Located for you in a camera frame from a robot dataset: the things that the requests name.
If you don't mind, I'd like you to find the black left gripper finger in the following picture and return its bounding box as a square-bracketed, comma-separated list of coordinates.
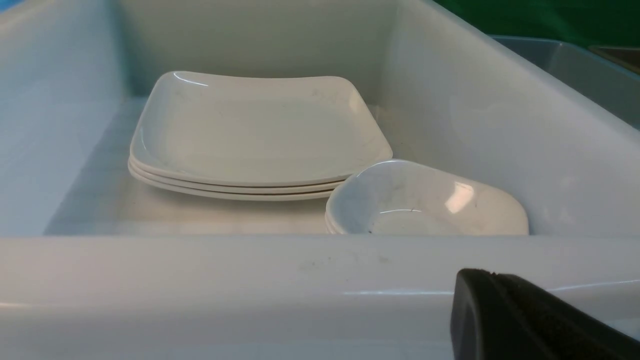
[450, 268, 640, 360]

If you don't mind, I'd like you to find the bottom white square plate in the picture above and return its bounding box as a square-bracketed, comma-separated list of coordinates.
[128, 166, 333, 202]

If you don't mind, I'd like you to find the white square plate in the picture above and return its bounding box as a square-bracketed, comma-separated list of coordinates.
[127, 160, 345, 195]
[128, 166, 333, 202]
[130, 70, 393, 187]

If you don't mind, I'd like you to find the top white square plate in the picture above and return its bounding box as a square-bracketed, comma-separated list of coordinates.
[130, 70, 393, 187]

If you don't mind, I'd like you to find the middle white square plate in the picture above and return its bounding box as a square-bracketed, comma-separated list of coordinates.
[127, 160, 345, 195]

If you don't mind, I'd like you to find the top white stacked bowl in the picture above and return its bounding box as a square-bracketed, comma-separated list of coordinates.
[324, 159, 530, 236]

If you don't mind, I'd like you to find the blue-grey plastic bin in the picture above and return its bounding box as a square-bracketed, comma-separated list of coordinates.
[493, 35, 640, 130]

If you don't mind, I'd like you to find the green backdrop cloth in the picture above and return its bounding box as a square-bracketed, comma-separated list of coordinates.
[437, 0, 640, 48]

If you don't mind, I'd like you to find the large white plastic bin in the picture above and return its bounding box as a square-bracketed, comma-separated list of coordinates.
[1, 0, 639, 360]

